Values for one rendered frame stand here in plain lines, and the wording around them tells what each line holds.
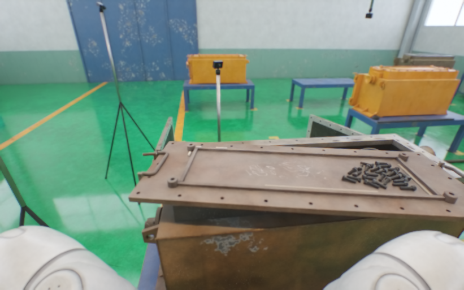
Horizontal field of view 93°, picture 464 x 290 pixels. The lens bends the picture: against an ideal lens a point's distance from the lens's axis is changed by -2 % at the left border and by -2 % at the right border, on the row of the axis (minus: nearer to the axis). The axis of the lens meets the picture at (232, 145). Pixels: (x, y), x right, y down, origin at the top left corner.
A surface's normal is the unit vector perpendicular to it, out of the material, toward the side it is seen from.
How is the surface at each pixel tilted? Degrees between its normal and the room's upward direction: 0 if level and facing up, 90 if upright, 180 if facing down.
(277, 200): 0
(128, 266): 0
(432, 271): 20
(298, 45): 90
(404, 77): 90
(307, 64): 90
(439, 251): 3
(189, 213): 90
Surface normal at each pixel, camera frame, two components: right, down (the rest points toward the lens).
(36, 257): 0.15, -0.83
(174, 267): 0.12, 0.45
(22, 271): -0.01, -0.61
